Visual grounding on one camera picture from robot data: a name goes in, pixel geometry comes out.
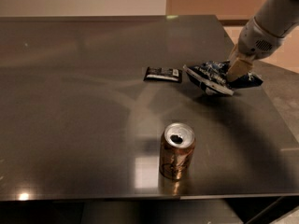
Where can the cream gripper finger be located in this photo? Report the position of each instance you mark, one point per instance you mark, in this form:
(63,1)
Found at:
(239,64)

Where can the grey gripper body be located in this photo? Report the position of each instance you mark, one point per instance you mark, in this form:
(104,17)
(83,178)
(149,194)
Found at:
(256,41)

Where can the black snack packet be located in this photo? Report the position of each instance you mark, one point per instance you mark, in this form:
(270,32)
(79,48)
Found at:
(163,74)

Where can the orange soda can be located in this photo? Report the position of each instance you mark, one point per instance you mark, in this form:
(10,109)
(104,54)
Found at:
(176,149)

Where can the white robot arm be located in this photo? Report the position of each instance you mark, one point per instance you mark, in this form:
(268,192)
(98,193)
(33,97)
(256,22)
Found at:
(283,10)

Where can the blue chip bag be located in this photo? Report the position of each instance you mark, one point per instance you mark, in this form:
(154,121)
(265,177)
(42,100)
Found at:
(210,77)

